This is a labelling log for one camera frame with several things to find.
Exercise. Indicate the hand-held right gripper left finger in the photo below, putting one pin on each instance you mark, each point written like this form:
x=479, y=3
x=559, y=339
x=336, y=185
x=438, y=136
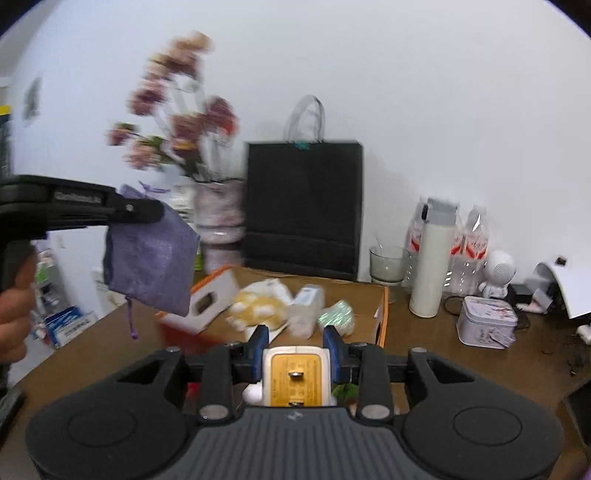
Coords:
x=258, y=353

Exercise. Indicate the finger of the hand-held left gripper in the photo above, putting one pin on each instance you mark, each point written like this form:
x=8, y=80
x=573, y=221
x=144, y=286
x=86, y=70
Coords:
x=106, y=203

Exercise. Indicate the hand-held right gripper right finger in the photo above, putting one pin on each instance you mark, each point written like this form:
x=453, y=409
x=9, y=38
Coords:
x=332, y=353

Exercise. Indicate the white yellow power adapter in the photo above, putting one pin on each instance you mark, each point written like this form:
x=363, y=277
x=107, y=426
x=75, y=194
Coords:
x=295, y=374

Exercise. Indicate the red cardboard box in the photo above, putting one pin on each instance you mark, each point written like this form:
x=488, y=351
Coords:
x=364, y=300

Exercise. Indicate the purple fabric pouch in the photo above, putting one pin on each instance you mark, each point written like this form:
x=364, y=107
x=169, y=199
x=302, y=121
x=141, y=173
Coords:
x=147, y=258

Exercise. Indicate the wooden desktop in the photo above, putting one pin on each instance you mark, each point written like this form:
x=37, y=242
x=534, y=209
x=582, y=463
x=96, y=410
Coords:
x=485, y=374

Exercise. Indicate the person's left hand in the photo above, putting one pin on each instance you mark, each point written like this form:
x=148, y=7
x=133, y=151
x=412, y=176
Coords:
x=14, y=323

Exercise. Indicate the shiny green packet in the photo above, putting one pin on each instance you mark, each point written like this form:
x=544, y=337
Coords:
x=337, y=318

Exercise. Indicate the clear plastic container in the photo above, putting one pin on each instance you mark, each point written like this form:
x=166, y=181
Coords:
x=307, y=309

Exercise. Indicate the white box with cutout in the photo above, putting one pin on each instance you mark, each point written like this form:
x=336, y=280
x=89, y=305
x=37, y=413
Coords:
x=221, y=286

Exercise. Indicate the green white milk carton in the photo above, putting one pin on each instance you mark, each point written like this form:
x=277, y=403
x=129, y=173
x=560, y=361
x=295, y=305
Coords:
x=183, y=203

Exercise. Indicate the clear glass cup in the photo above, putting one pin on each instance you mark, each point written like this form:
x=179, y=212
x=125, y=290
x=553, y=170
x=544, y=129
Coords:
x=388, y=270

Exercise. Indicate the pink artificial flowers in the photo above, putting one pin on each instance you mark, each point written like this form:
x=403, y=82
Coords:
x=184, y=124

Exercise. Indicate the patterned flower vase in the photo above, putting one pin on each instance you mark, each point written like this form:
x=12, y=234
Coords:
x=219, y=207

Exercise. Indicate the blue white box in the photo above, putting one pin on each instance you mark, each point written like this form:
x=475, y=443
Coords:
x=69, y=325

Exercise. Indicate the white thermos bottle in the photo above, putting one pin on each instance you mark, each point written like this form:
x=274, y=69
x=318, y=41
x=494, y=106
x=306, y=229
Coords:
x=431, y=267

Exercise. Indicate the clear plastic water bottle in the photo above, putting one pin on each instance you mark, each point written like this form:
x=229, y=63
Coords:
x=414, y=240
x=457, y=249
x=476, y=244

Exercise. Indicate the floral tin box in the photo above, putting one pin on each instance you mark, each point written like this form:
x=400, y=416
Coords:
x=485, y=321

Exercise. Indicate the black paper bag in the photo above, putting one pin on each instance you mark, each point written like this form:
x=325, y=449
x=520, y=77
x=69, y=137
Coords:
x=300, y=198

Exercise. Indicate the white robot figurine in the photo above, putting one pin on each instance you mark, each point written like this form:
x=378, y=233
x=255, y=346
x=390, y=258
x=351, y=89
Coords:
x=498, y=267

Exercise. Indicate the white curved device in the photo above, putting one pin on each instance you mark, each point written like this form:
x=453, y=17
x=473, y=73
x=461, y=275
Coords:
x=568, y=290

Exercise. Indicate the wall picture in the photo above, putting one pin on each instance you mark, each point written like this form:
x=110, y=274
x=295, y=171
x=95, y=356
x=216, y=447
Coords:
x=32, y=99

